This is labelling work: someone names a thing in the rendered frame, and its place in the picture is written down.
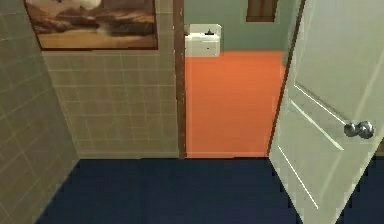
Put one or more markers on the silver round door knob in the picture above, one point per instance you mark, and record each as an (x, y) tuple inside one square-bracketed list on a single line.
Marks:
[(360, 129)]

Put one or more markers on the white cabinet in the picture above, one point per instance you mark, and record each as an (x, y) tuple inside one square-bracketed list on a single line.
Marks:
[(202, 42)]

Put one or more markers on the dark brown framed picture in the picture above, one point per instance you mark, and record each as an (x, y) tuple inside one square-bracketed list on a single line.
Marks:
[(261, 10)]

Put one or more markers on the brown landscape framed picture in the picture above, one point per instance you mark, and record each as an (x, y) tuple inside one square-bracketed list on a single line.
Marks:
[(93, 26)]

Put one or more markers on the small black object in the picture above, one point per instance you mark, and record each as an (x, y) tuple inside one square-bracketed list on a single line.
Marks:
[(209, 32)]

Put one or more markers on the white room door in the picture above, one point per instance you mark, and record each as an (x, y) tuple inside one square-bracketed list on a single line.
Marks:
[(326, 100)]

